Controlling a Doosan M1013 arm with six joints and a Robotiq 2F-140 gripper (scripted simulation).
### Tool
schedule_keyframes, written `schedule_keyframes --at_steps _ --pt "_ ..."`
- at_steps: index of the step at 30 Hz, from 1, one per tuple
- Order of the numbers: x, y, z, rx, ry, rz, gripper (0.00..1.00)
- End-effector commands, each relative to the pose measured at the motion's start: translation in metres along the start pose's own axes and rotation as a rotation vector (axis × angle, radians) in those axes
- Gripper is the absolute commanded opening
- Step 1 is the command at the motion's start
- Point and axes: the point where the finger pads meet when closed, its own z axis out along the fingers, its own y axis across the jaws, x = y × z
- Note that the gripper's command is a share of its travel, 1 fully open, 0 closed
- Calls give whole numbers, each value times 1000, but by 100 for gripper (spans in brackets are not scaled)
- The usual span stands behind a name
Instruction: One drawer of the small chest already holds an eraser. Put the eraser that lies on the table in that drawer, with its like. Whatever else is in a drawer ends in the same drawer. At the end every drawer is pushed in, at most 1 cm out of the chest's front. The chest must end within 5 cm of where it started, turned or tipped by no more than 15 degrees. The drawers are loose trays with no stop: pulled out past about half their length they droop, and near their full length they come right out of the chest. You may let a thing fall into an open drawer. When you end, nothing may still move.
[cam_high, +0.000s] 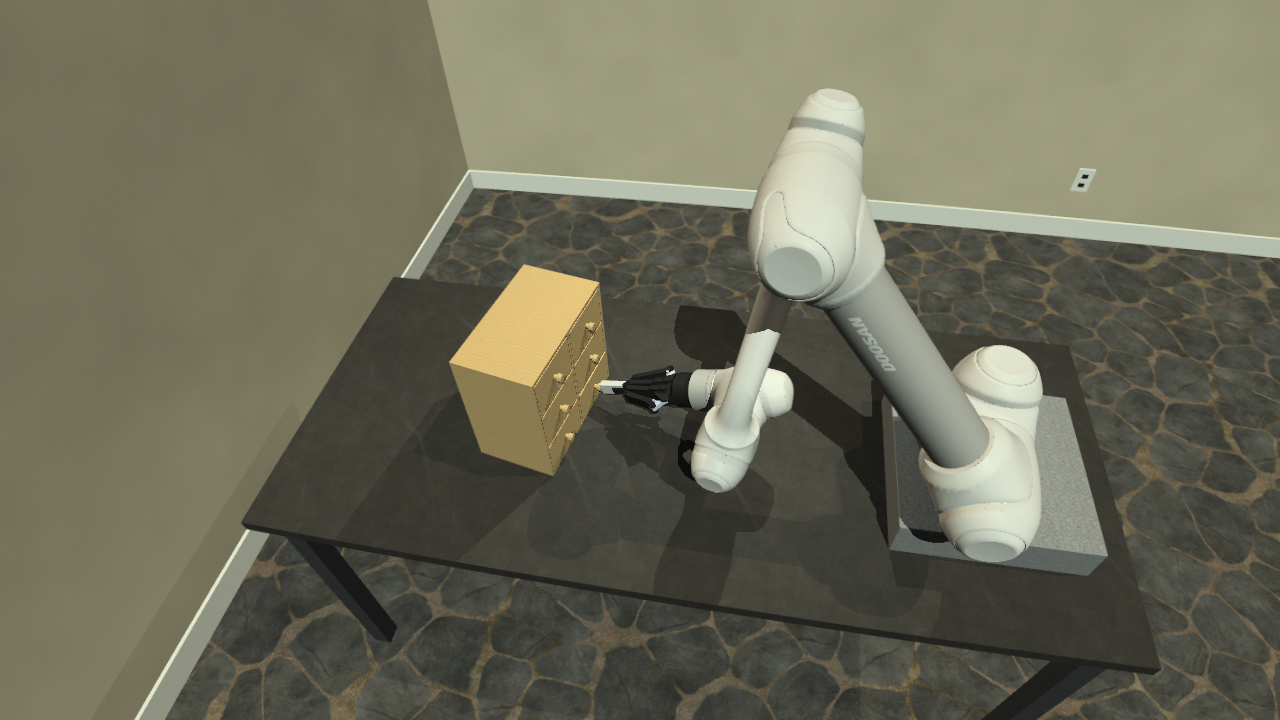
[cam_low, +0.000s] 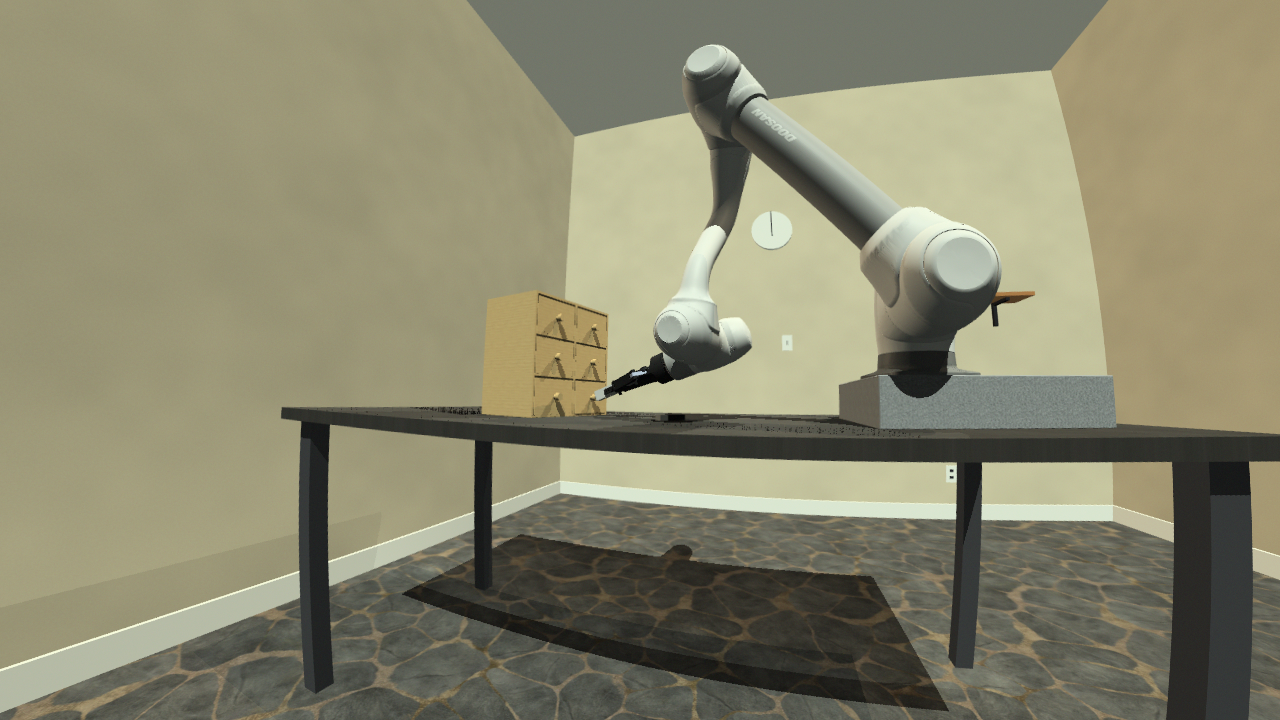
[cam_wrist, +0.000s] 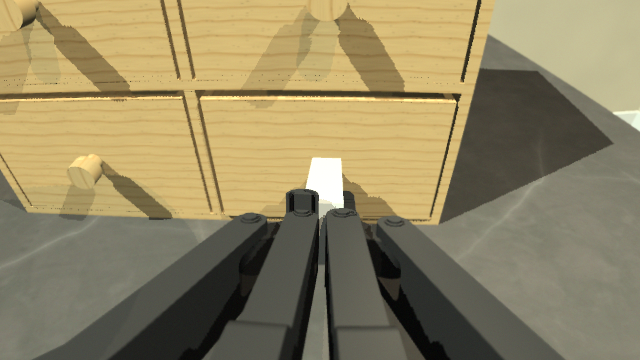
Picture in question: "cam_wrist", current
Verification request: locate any tan wooden chest of drawers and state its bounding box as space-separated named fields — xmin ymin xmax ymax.
xmin=0 ymin=0 xmax=495 ymax=225

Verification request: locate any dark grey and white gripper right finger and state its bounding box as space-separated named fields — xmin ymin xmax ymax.
xmin=322 ymin=158 xmax=565 ymax=360

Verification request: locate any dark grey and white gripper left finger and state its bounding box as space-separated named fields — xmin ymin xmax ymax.
xmin=32 ymin=158 xmax=327 ymax=360

